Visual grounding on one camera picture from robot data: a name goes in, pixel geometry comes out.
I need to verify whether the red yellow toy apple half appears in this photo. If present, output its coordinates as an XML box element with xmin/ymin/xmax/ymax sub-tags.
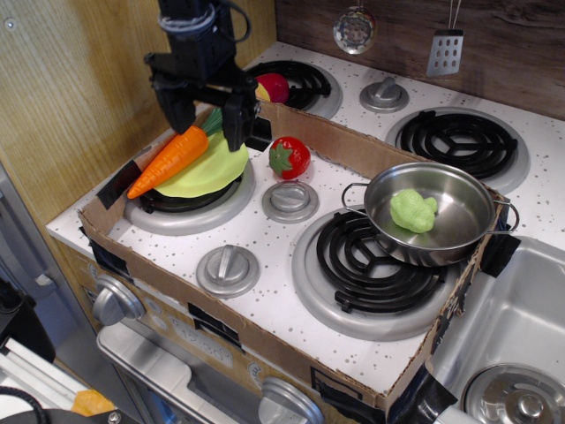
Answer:
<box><xmin>255</xmin><ymin>72</ymin><xmax>290</xmax><ymax>103</ymax></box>

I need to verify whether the back right black burner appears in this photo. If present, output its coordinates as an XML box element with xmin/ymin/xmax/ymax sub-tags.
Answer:
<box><xmin>393</xmin><ymin>110</ymin><xmax>518</xmax><ymax>179</ymax></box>

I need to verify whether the cardboard fence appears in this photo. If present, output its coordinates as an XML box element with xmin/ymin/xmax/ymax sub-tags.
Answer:
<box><xmin>78</xmin><ymin>99</ymin><xmax>522</xmax><ymax>412</ymax></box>

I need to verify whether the hanging silver strainer ladle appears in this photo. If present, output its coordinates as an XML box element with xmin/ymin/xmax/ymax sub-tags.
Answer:
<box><xmin>333</xmin><ymin>1</ymin><xmax>378</xmax><ymax>56</ymax></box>

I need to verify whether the yellow-green plate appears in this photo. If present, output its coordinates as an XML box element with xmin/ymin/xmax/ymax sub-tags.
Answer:
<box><xmin>155</xmin><ymin>132</ymin><xmax>249</xmax><ymax>198</ymax></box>

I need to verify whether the front left black burner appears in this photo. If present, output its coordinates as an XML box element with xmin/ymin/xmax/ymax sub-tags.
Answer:
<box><xmin>139</xmin><ymin>175</ymin><xmax>243</xmax><ymax>214</ymax></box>

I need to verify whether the silver knob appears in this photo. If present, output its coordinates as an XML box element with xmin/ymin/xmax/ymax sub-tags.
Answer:
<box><xmin>262</xmin><ymin>181</ymin><xmax>320</xmax><ymax>223</ymax></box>
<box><xmin>196</xmin><ymin>245</ymin><xmax>260</xmax><ymax>299</ymax></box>
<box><xmin>359</xmin><ymin>77</ymin><xmax>410</xmax><ymax>113</ymax></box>

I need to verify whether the black burner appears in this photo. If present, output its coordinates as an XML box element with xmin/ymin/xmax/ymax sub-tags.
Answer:
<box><xmin>139</xmin><ymin>175</ymin><xmax>243</xmax><ymax>214</ymax></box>
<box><xmin>316</xmin><ymin>212</ymin><xmax>448</xmax><ymax>314</ymax></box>
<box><xmin>246</xmin><ymin>60</ymin><xmax>335</xmax><ymax>110</ymax></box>
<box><xmin>393</xmin><ymin>110</ymin><xmax>518</xmax><ymax>179</ymax></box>

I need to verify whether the silver sink drain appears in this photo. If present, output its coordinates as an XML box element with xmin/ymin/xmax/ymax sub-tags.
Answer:
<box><xmin>461</xmin><ymin>364</ymin><xmax>564</xmax><ymax>423</ymax></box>

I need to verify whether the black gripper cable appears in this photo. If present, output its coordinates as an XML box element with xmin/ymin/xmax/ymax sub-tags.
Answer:
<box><xmin>218</xmin><ymin>0</ymin><xmax>253</xmax><ymax>45</ymax></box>

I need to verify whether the silver knob centre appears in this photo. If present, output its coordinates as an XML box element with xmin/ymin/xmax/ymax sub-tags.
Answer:
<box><xmin>262</xmin><ymin>181</ymin><xmax>320</xmax><ymax>223</ymax></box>

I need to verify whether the orange toy carrot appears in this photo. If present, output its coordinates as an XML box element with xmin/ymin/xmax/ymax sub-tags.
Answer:
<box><xmin>127</xmin><ymin>108</ymin><xmax>222</xmax><ymax>200</ymax></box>

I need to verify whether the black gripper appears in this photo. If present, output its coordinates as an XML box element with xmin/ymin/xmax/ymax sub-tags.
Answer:
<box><xmin>145</xmin><ymin>6</ymin><xmax>261</xmax><ymax>152</ymax></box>

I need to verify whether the silver knob front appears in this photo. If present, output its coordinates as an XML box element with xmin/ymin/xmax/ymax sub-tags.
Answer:
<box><xmin>196</xmin><ymin>245</ymin><xmax>260</xmax><ymax>299</ymax></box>

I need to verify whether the right silver oven dial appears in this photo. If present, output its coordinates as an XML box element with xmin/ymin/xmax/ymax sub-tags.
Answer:
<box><xmin>258</xmin><ymin>377</ymin><xmax>325</xmax><ymax>424</ymax></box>

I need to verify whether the left silver oven dial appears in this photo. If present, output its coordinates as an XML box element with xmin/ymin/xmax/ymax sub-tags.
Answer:
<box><xmin>93</xmin><ymin>274</ymin><xmax>145</xmax><ymax>326</ymax></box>

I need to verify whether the orange sponge piece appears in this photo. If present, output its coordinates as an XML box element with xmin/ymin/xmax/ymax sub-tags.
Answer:
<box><xmin>71</xmin><ymin>389</ymin><xmax>116</xmax><ymax>417</ymax></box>

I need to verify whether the steel pan with handles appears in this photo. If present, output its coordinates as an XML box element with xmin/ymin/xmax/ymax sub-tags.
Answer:
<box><xmin>342</xmin><ymin>162</ymin><xmax>520</xmax><ymax>267</ymax></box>

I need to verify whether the silver oven door handle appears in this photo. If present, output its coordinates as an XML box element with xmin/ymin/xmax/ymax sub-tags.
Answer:
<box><xmin>97</xmin><ymin>324</ymin><xmax>246</xmax><ymax>423</ymax></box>

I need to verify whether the green toy lettuce piece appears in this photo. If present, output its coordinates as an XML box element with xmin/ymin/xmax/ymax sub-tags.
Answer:
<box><xmin>389</xmin><ymin>189</ymin><xmax>438</xmax><ymax>234</ymax></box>

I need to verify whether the back left black burner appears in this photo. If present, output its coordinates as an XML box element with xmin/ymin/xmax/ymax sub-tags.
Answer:
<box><xmin>246</xmin><ymin>60</ymin><xmax>335</xmax><ymax>110</ymax></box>

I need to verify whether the red toy strawberry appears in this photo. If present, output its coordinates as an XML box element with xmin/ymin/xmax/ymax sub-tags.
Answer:
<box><xmin>268</xmin><ymin>136</ymin><xmax>311</xmax><ymax>180</ymax></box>

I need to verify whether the black cable lower left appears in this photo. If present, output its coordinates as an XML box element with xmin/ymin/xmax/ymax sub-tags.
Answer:
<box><xmin>0</xmin><ymin>386</ymin><xmax>49</xmax><ymax>424</ymax></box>

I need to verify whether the silver sink basin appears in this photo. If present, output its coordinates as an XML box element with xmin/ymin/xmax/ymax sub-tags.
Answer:
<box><xmin>431</xmin><ymin>238</ymin><xmax>564</xmax><ymax>423</ymax></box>

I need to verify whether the silver knob back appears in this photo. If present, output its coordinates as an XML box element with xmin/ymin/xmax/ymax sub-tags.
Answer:
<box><xmin>359</xmin><ymin>77</ymin><xmax>410</xmax><ymax>113</ymax></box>

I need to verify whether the front right black burner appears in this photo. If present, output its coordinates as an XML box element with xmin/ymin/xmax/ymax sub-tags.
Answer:
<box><xmin>316</xmin><ymin>212</ymin><xmax>448</xmax><ymax>314</ymax></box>

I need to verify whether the hanging silver slotted spatula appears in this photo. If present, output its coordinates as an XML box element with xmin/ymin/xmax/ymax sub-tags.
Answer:
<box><xmin>426</xmin><ymin>1</ymin><xmax>464</xmax><ymax>78</ymax></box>

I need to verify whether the silver oven dial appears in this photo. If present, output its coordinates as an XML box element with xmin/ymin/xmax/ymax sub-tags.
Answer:
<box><xmin>93</xmin><ymin>274</ymin><xmax>145</xmax><ymax>326</ymax></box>
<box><xmin>258</xmin><ymin>377</ymin><xmax>325</xmax><ymax>424</ymax></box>

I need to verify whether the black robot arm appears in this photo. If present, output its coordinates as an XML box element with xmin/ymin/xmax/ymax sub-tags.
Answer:
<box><xmin>144</xmin><ymin>1</ymin><xmax>258</xmax><ymax>152</ymax></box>

